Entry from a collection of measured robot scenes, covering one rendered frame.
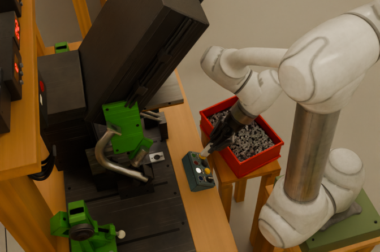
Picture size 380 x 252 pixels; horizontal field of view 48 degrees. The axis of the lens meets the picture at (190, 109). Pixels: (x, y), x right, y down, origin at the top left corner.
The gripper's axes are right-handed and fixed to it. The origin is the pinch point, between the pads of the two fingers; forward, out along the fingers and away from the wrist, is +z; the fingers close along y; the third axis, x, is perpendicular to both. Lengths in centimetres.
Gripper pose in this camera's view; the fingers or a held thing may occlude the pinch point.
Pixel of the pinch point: (208, 150)
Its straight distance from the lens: 166.6
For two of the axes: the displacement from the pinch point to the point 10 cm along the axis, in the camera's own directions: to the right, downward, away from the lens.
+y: -2.5, -7.4, 6.3
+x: -8.1, -2.0, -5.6
